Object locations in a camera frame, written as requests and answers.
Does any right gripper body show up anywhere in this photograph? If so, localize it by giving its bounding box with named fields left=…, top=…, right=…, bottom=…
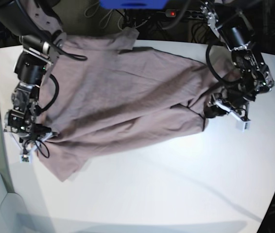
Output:
left=4, top=109, right=45, bottom=143

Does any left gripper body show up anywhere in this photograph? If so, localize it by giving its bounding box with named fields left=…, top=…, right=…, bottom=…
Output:
left=219, top=87, right=257, bottom=114

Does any mauve t-shirt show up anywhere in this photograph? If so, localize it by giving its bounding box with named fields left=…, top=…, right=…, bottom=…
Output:
left=23, top=0, right=240, bottom=183

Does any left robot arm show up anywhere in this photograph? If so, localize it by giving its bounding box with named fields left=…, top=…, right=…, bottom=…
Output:
left=201, top=0, right=275, bottom=122

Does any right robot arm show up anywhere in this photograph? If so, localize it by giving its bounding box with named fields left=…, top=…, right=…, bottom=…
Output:
left=0, top=0, right=87, bottom=144

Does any blue box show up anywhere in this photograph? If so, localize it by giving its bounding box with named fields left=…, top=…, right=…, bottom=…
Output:
left=100, top=0, right=168, bottom=9

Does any black power strip red switch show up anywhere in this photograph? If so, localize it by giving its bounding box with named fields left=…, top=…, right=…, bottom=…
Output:
left=165, top=9, right=205, bottom=20

